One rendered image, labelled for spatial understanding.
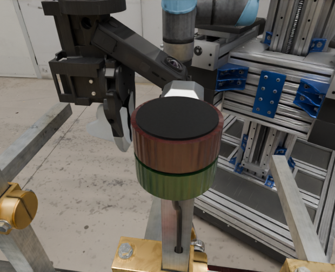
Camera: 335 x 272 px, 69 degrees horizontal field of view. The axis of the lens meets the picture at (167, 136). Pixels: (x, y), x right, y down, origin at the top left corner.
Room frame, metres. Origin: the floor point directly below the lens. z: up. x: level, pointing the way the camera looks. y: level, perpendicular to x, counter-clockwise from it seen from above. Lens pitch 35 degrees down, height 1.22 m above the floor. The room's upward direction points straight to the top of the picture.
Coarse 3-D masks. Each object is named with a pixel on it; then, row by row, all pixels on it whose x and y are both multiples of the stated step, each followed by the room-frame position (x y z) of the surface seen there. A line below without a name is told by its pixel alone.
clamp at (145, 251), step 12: (120, 240) 0.21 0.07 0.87; (132, 240) 0.21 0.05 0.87; (144, 240) 0.21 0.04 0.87; (144, 252) 0.19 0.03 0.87; (156, 252) 0.19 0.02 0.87; (192, 252) 0.19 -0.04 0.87; (120, 264) 0.17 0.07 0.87; (132, 264) 0.17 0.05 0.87; (144, 264) 0.17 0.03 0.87; (156, 264) 0.17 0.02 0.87; (192, 264) 0.17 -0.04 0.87; (204, 264) 0.17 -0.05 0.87
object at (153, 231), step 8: (152, 200) 0.30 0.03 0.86; (160, 200) 0.30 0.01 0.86; (152, 208) 0.28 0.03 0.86; (160, 208) 0.28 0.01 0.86; (152, 216) 0.26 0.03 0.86; (160, 216) 0.26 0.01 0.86; (152, 224) 0.25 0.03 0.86; (160, 224) 0.25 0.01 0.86; (152, 232) 0.23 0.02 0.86; (160, 232) 0.23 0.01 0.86; (160, 240) 0.22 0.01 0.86
